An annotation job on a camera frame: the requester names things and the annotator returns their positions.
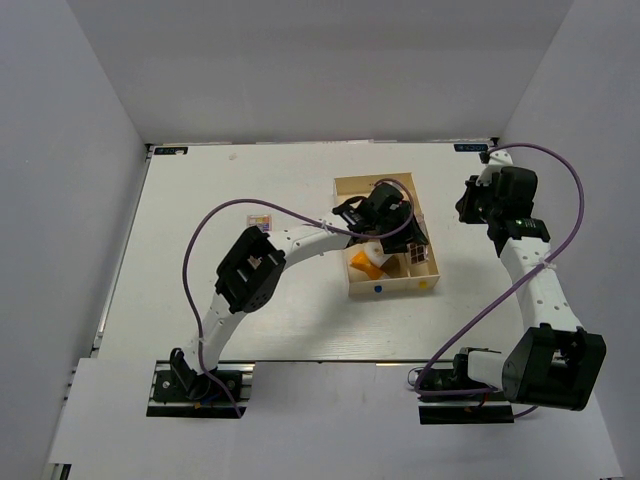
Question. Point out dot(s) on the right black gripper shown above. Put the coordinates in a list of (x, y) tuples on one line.
[(464, 204)]

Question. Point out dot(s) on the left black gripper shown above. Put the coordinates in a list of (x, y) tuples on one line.
[(398, 244)]

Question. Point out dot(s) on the mauve long eyeshadow palette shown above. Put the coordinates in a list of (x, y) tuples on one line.
[(418, 253)]

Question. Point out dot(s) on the white egg-shaped sponge case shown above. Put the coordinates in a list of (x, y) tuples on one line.
[(389, 263)]

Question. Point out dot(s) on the orange white foundation bottle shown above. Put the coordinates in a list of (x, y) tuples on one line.
[(362, 263)]

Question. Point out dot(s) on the colourful square eyeshadow palette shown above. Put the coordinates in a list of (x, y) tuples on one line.
[(263, 222)]

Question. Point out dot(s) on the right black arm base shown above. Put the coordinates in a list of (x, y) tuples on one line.
[(466, 409)]

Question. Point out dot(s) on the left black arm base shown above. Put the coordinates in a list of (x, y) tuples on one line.
[(177, 391)]

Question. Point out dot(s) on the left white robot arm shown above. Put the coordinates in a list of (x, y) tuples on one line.
[(248, 275)]

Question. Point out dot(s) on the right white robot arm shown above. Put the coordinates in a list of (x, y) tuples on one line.
[(556, 362)]

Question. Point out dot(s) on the cream divided organizer box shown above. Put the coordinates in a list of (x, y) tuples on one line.
[(417, 278)]

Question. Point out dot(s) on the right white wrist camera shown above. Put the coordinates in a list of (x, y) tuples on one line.
[(493, 162)]

